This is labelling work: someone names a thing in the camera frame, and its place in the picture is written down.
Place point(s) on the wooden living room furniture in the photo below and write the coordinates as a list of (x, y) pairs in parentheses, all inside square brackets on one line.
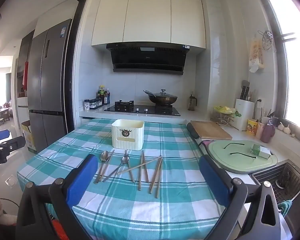
[(2, 116)]

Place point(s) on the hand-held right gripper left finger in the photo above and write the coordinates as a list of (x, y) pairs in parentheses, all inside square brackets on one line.
[(82, 177)]

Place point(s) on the white wall cabinet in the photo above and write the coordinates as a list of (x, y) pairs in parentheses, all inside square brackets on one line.
[(147, 17)]

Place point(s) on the white yellow cardboard box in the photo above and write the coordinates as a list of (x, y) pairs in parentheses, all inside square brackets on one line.
[(29, 137)]

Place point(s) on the garlic bulb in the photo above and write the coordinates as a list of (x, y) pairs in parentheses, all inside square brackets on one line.
[(280, 126), (286, 129)]

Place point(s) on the purple soap bottle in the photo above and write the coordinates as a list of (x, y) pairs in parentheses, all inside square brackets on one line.
[(267, 133)]

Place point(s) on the orange red fabric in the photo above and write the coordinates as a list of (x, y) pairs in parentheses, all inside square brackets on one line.
[(62, 232)]

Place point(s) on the black gas stove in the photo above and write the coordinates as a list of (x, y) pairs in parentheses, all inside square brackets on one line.
[(140, 110)]

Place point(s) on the cream ribbed utensil holder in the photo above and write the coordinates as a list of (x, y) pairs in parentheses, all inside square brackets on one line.
[(127, 130)]

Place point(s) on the wooden cutting board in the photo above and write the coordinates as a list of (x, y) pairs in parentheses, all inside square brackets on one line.
[(210, 130)]

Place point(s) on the square floor drain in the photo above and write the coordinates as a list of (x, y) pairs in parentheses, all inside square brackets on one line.
[(11, 182)]

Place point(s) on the white wall socket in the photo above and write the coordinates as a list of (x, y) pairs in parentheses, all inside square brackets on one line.
[(259, 101)]

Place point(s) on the dark wok with lid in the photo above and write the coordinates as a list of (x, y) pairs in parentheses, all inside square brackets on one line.
[(162, 98)]

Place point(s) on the black range hood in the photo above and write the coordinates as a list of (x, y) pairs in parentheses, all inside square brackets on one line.
[(147, 60)]

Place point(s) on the white knife block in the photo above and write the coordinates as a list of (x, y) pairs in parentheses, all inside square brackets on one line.
[(243, 117)]

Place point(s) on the yellow green vegetables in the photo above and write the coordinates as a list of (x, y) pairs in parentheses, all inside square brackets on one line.
[(226, 110)]

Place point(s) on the white cup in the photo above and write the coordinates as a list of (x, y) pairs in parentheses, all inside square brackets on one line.
[(265, 120)]

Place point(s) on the pink cup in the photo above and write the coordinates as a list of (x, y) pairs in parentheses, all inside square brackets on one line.
[(259, 132)]

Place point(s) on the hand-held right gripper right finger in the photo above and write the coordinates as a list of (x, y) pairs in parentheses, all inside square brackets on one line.
[(215, 180)]

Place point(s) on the light green plastic board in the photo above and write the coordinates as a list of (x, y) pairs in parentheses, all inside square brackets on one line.
[(227, 163)]

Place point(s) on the teal white plaid tablecloth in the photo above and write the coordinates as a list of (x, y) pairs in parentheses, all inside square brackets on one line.
[(130, 205)]

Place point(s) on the red hanging cloth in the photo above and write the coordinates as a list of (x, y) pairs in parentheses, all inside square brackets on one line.
[(25, 77)]

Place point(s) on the hanging metal steamer rack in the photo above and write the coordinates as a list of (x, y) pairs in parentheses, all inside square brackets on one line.
[(267, 38)]

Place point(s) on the grey refrigerator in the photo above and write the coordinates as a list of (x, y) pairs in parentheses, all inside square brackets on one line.
[(50, 80)]

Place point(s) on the small green carton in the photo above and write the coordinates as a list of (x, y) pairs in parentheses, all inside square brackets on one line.
[(261, 152)]

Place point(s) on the dark sauce bottle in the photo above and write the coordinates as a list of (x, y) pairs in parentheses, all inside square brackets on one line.
[(101, 93)]

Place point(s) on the small sauce bottle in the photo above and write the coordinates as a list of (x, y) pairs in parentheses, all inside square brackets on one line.
[(105, 100)]

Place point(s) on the dark tall cabinet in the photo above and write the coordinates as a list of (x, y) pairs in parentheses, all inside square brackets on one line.
[(22, 52)]

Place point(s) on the printed hanging bag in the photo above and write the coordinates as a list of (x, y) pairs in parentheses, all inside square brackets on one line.
[(255, 57)]

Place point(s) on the white label spice jar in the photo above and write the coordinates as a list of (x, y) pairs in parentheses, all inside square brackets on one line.
[(87, 105)]

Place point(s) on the clear spice jar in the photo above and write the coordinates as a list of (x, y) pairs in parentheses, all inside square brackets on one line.
[(98, 103), (92, 104)]

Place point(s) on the yellow printed cup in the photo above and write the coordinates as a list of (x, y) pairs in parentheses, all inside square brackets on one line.
[(252, 128)]

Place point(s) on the dark door frame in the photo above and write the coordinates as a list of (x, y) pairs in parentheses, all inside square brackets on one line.
[(76, 55)]

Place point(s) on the steel sink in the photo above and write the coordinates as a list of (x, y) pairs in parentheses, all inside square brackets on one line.
[(285, 177)]

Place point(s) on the teal dishcloth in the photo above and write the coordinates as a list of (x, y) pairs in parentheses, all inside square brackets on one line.
[(285, 207)]

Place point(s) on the steel spoon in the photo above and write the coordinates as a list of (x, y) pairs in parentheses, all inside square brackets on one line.
[(125, 159), (105, 156)]

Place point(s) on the window with dark frame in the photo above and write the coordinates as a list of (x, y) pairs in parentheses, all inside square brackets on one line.
[(297, 80)]

